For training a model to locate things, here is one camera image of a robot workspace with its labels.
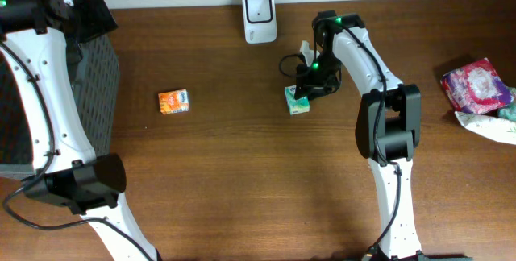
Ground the teal tissue pocket pack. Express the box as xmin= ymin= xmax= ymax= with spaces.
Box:
xmin=284 ymin=85 xmax=310 ymax=115

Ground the orange tissue pocket pack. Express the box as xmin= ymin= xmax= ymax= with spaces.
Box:
xmin=158 ymin=89 xmax=190 ymax=114

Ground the red purple pads pack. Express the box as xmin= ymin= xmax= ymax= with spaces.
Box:
xmin=440 ymin=58 xmax=514 ymax=114

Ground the white tube with cork cap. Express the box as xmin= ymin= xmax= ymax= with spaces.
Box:
xmin=455 ymin=111 xmax=515 ymax=145

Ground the mint green wipes pack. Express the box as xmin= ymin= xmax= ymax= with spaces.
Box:
xmin=497 ymin=87 xmax=516 ymax=122

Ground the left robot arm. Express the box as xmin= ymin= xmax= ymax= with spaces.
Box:
xmin=1 ymin=0 xmax=160 ymax=260

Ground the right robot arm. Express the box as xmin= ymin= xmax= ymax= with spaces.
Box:
xmin=294 ymin=10 xmax=423 ymax=260

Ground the dark grey plastic basket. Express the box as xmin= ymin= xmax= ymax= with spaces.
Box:
xmin=0 ymin=0 xmax=121 ymax=180

